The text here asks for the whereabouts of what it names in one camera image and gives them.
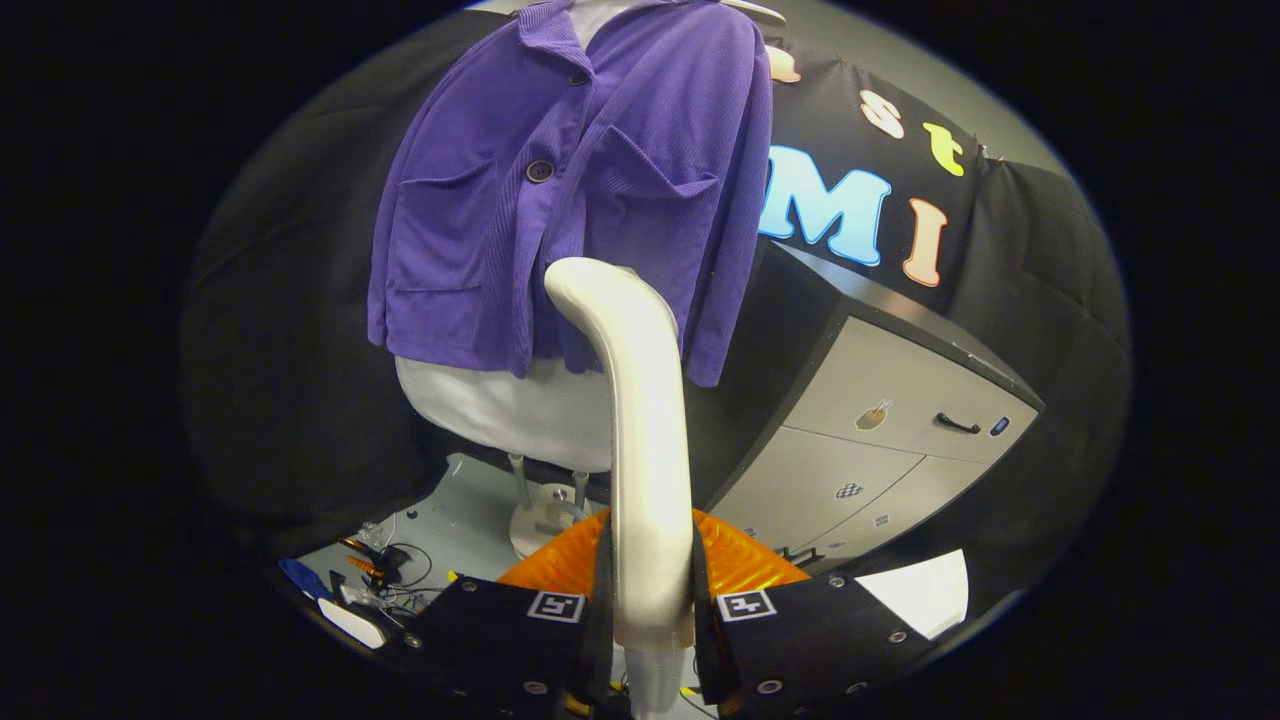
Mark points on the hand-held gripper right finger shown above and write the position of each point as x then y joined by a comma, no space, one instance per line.
800,640

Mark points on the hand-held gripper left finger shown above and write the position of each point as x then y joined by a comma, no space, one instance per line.
490,640

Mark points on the white garment steamer base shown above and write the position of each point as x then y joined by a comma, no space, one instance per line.
540,520

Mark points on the white garment steamer head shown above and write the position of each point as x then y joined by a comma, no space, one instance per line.
650,450

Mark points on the purple button jacket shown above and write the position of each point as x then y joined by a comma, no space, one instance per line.
470,200

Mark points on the white plastic clothes hanger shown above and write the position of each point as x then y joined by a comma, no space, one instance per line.
755,10

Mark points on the white oval object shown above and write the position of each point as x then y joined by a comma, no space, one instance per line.
352,622

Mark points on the blue cloth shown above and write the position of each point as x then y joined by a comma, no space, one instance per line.
303,578

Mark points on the white ironing form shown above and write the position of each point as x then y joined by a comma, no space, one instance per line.
500,410

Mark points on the grey drawer cabinet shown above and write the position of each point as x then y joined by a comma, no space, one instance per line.
900,400

